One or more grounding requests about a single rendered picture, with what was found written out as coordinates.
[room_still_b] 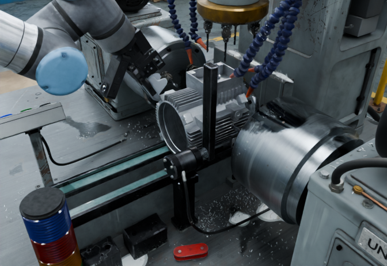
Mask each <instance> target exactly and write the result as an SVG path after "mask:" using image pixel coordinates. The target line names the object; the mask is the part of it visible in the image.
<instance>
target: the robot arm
mask: <svg viewBox="0 0 387 266"><path fill-rule="evenodd" d="M86 33H88V34H90V36H91V37H92V38H93V39H94V40H95V42H96V43H97V44H98V45H99V46H100V47H101V49H102V50H103V51H104V52H107V53H111V54H112V58H111V61H110V63H109V66H108V68H107V72H106V73H105V76H104V79H103V82H102V84H101V87H100V90H99V92H100V94H102V95H103V96H104V97H105V98H108V99H111V100H114V99H115V98H116V96H117V93H118V91H119V88H120V85H121V83H122V80H123V78H124V75H125V73H126V72H127V73H128V74H129V75H130V76H131V77H132V78H133V79H134V80H135V81H136V82H137V83H138V84H139V86H140V87H141V88H142V89H143V90H144V91H145V92H146V93H147V94H148V95H149V96H150V97H151V98H152V99H153V100H156V101H160V100H161V99H160V97H159V96H160V93H161V92H162V90H163V88H164V87H165V86H166V84H167V79H166V78H163V79H160V78H161V76H160V75H159V73H155V72H156V71H157V70H160V69H161V68H163V67H164V66H165V65H166V64H165V62H164V61H163V60H162V58H161V57H160V55H159V54H158V52H157V51H156V50H155V49H154V48H153V47H152V46H151V45H150V43H149V42H148V41H147V39H146V38H145V36H144V35H143V33H142V32H141V30H140V29H137V28H136V27H135V26H133V25H132V23H131V22H130V21H129V19H128V18H127V16H126V15H125V14H124V13H123V11H122V10H121V8H120V7H119V5H118V4H117V3H116V1H115V0H53V1H52V2H50V3H49V4H48V5H46V6H45V7H43V8H42V9H41V10H39V11H38V12H37V13H36V14H34V15H33V16H32V17H31V18H29V19H28V20H26V21H25V22H24V21H22V20H20V19H18V18H16V17H13V16H11V15H9V14H7V13H5V12H3V11H1V10H0V66H1V67H4V68H6V69H9V70H11V71H12V72H14V73H16V74H19V75H22V76H24V77H27V78H30V79H32V80H35V81H36V82H37V84H38V85H39V86H40V88H42V89H43V90H44V91H45V92H47V93H49V94H51V95H55V96H65V95H68V94H72V93H74V92H75V91H77V90H78V89H79V88H80V87H81V86H82V85H83V84H84V83H85V81H86V79H87V76H88V64H87V62H86V59H85V56H84V54H83V53H82V52H81V51H80V50H79V49H78V47H77V46H76V44H75V42H76V41H77V40H78V39H79V38H81V37H82V36H83V35H85V34H86ZM157 55H158V57H159V58H160V60H161V61H162V62H161V63H160V61H159V59H157V58H156V56H157ZM159 63H160V64H159ZM157 64H159V65H157ZM154 73H155V74H154ZM152 74H153V75H152Z"/></svg>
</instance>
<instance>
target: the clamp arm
mask: <svg viewBox="0 0 387 266"><path fill-rule="evenodd" d="M218 77H219V71H218V66H216V65H214V64H213V63H211V62H209V63H205V64H204V65H203V133H202V149H201V150H205V151H204V154H207V155H205V156H204V157H205V159H206V160H208V161H211V160H213V159H214V158H215V135H216V134H217V131H216V115H217V86H218Z"/></svg>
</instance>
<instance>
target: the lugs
mask: <svg viewBox="0 0 387 266"><path fill-rule="evenodd" d="M164 95H166V93H164V94H160V96H159V97H160V99H161V100H160V101H159V104H160V103H161V102H162V101H164ZM236 100H237V102H238V105H241V104H244V103H246V102H247V101H248V100H247V98H246V96H245V93H243V94H240V95H238V96H237V98H236ZM181 119H182V121H183V124H184V125H187V124H190V123H192V122H193V121H194V120H193V117H192V115H191V113H186V114H184V115H182V116H181ZM159 135H160V137H161V139H162V140H164V138H163V136H162V134H161V132H160V133H159Z"/></svg>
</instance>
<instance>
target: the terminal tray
mask: <svg viewBox="0 0 387 266"><path fill-rule="evenodd" d="M219 63H221V64H219ZM214 65H216V66H218V71H219V77H218V86H217V106H219V104H220V105H222V103H224V104H225V103H226V102H230V100H231V101H233V99H235V100H236V98H237V96H238V95H240V94H241V92H242V83H243V77H239V78H237V77H234V78H230V75H231V74H233V71H234V69H233V68H231V67H229V66H228V65H226V64H224V63H222V62H218V63H214ZM192 71H193V73H191V72H192ZM186 85H187V88H192V89H194V90H195V91H196V92H198V93H199V94H200V96H202V98H203V67H201V68H198V69H194V70H191V71H187V72H186Z"/></svg>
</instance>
